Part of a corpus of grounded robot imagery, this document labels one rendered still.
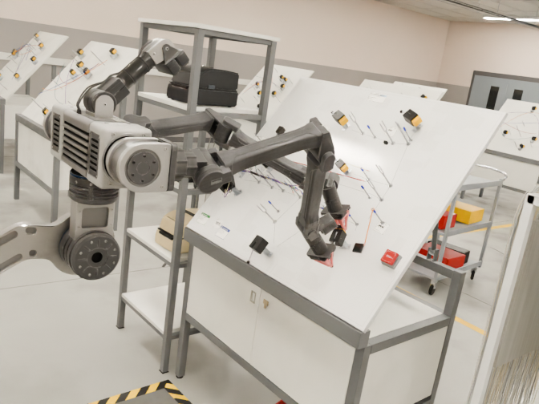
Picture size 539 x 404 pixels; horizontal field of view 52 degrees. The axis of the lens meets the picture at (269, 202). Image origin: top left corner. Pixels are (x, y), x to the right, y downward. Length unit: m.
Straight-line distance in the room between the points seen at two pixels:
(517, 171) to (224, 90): 6.60
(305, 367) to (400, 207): 0.75
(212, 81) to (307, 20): 9.14
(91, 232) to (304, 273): 0.94
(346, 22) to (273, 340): 10.74
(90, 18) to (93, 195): 8.08
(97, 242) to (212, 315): 1.25
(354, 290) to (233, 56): 9.02
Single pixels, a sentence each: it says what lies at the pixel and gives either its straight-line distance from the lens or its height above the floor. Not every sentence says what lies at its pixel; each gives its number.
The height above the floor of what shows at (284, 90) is 1.31.
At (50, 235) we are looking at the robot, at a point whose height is 1.17.
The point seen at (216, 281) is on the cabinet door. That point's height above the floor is 0.67.
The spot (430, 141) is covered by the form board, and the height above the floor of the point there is 1.51.
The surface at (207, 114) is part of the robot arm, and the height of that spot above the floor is 1.51.
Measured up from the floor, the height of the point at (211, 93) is 1.53.
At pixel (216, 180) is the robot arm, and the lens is 1.45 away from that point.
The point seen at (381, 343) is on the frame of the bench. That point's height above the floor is 0.79.
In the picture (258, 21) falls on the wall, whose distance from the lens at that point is 11.15.
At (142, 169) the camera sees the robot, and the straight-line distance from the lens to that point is 1.34.
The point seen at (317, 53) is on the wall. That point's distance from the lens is 12.17.
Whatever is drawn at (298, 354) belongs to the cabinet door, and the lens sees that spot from 2.32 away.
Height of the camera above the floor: 1.74
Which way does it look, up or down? 15 degrees down
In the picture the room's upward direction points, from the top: 8 degrees clockwise
